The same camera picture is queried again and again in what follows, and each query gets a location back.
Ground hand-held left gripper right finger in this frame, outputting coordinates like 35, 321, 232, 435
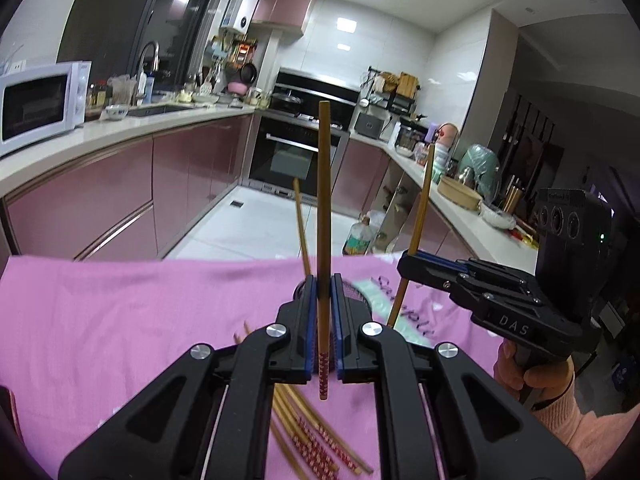
330, 275, 585, 480

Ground pink printed cloth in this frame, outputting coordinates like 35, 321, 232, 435
0, 252, 506, 480

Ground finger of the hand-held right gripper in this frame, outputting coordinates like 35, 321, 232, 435
397, 253, 541, 311
416, 252, 541, 297

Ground glass jar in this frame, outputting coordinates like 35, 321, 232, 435
397, 125, 426, 159

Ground bamboo steamer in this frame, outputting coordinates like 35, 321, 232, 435
437, 175, 484, 211

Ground white water heater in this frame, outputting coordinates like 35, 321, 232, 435
220, 0, 262, 32

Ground wok with lid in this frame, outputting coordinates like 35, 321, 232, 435
271, 89, 304, 112

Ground pink base cabinets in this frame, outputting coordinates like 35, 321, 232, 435
0, 111, 257, 262

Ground black built-in oven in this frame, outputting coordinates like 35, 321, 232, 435
244, 114, 351, 197

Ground wooden chopstick red patterned end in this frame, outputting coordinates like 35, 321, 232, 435
386, 143, 436, 329
318, 101, 332, 402
292, 178, 312, 278

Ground grey countertop appliance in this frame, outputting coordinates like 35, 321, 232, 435
352, 109, 387, 139

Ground steel kitchen faucet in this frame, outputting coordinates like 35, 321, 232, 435
137, 41, 160, 107

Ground dark glass sliding door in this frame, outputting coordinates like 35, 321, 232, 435
57, 0, 222, 97

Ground teal bag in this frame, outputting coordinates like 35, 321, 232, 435
457, 144, 501, 202

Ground white microwave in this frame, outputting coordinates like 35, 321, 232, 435
0, 61, 93, 159

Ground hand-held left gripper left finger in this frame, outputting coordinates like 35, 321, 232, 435
57, 275, 319, 480

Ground person's right hand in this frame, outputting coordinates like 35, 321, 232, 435
493, 341, 574, 412

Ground black mesh holder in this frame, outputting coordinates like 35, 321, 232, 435
294, 277, 374, 312

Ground clear plastic container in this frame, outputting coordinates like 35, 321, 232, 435
107, 74, 137, 107

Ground green plastic bottle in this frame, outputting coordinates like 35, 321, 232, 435
342, 214, 377, 257

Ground pink wall cabinet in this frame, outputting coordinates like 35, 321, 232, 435
249, 0, 319, 37

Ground black range hood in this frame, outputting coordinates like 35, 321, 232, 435
274, 70, 362, 110

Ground black storage rack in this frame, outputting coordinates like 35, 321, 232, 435
366, 65, 422, 116

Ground person's right forearm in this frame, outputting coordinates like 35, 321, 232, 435
530, 375, 640, 480

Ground bunch of wooden chopsticks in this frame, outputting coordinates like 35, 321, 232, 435
232, 320, 375, 480

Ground pink thermos jug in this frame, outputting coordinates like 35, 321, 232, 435
434, 122, 460, 162

